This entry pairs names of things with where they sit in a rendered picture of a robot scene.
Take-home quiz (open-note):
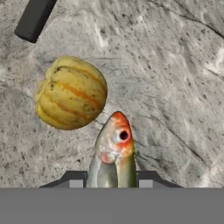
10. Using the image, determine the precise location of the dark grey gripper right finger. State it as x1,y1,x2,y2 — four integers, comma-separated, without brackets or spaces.
136,171,184,189

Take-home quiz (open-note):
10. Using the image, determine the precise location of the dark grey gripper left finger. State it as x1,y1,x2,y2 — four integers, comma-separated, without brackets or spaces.
39,171,88,189

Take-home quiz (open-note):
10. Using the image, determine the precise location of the silver and red fish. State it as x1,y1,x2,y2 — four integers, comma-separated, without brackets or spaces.
85,110,138,189

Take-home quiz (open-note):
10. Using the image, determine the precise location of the yellow striped squash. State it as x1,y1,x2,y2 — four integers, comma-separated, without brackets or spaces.
34,55,109,131

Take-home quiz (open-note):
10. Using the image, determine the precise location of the black pan handle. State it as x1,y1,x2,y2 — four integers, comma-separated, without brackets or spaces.
14,0,58,44

